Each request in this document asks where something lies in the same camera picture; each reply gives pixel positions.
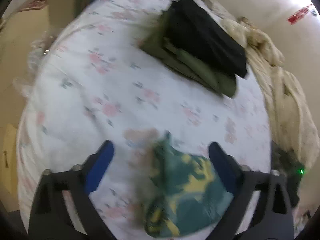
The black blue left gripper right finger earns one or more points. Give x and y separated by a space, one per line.
272 218

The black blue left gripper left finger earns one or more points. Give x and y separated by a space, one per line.
49 217

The teal yellow floral pants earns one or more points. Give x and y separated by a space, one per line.
189 195

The cream crumpled blanket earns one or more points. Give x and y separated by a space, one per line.
291 123

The white floral bed sheet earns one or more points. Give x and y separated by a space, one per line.
96 84

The folded black pants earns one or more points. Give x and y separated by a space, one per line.
191 29

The folded olive green pants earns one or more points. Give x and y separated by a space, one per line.
184 63

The red wall decoration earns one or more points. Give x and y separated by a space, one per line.
302 13

